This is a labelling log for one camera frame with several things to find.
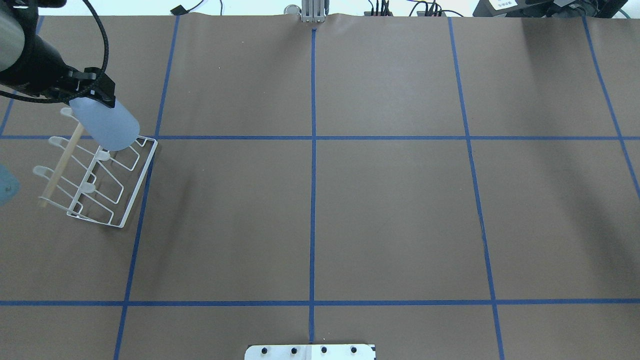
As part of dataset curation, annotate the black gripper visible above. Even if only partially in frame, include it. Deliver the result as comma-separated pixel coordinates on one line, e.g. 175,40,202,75
0,35,116,109

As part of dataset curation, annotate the light blue plastic cup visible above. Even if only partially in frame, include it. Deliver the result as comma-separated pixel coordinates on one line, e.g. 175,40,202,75
70,97,140,151

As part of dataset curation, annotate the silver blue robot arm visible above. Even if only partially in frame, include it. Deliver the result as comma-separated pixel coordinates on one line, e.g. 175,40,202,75
0,0,117,109

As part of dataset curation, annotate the small black device on table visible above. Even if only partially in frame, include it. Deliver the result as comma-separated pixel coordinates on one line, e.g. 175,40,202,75
170,5,189,16

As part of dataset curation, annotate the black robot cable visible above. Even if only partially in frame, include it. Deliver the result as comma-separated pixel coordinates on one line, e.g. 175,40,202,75
0,0,111,105

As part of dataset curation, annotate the white wire cup holder rack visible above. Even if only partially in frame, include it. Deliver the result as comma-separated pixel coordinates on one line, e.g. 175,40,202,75
32,124,158,229

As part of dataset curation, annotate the aluminium frame post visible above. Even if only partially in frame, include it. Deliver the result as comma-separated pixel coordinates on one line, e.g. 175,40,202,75
300,0,330,23

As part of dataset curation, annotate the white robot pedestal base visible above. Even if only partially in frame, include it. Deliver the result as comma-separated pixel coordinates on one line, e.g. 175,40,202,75
244,343,377,360

